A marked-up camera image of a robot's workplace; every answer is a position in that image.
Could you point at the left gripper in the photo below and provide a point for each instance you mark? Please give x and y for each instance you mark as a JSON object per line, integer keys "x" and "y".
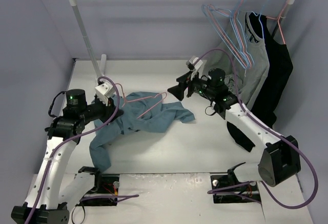
{"x": 109, "y": 110}

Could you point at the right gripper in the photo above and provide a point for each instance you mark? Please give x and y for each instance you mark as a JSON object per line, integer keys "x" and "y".
{"x": 191, "y": 86}

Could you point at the blue t shirt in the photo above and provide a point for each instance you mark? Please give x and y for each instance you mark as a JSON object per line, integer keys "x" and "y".
{"x": 143, "y": 111}

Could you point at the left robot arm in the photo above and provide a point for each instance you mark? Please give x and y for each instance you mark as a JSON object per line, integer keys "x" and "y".
{"x": 47, "y": 202}

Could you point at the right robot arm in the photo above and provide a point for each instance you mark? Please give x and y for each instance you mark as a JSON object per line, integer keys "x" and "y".
{"x": 279, "y": 159}

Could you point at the pink hanger at rack end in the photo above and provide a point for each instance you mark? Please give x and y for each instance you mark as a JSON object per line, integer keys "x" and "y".
{"x": 279, "y": 19}

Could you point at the grey sweatshirt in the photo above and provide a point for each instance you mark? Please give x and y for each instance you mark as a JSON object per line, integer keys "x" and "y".
{"x": 249, "y": 81}

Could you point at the black tank top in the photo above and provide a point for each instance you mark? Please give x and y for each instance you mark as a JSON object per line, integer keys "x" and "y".
{"x": 280, "y": 70}

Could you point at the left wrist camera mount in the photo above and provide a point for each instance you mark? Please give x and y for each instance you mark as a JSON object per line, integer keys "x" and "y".
{"x": 104, "y": 92}

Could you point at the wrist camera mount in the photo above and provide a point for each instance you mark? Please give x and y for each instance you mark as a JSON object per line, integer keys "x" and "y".
{"x": 194, "y": 64}
{"x": 104, "y": 92}

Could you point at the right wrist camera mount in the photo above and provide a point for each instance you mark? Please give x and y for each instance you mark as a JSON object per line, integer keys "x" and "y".
{"x": 194, "y": 64}

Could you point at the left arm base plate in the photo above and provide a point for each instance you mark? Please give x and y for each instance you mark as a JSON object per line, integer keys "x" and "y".
{"x": 105, "y": 184}

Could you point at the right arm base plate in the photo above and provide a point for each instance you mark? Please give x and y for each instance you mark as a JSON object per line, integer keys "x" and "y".
{"x": 226, "y": 188}

